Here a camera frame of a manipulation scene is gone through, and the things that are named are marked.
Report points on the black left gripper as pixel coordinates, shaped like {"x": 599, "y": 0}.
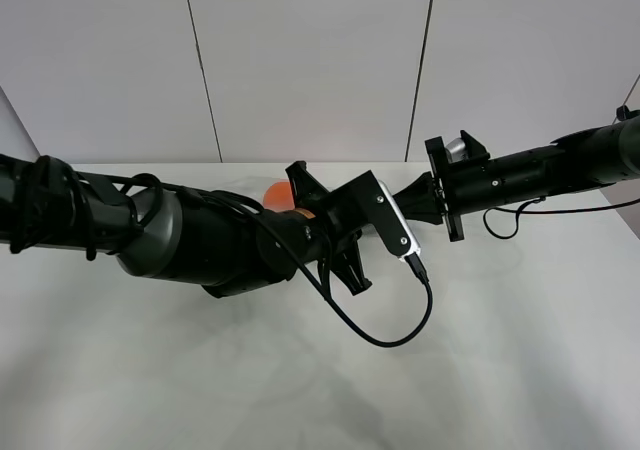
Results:
{"x": 343, "y": 213}

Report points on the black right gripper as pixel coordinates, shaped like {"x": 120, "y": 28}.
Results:
{"x": 432, "y": 199}

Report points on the clear zip bag blue strip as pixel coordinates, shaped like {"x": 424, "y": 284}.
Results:
{"x": 253, "y": 187}

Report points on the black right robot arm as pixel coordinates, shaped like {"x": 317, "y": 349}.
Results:
{"x": 465, "y": 179}

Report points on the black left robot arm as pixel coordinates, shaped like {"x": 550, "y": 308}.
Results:
{"x": 226, "y": 243}

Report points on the orange fruit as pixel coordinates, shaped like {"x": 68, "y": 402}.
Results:
{"x": 278, "y": 197}

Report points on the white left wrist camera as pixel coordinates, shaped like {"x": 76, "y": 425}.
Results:
{"x": 392, "y": 227}

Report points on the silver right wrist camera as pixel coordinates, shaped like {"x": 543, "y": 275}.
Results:
{"x": 457, "y": 150}

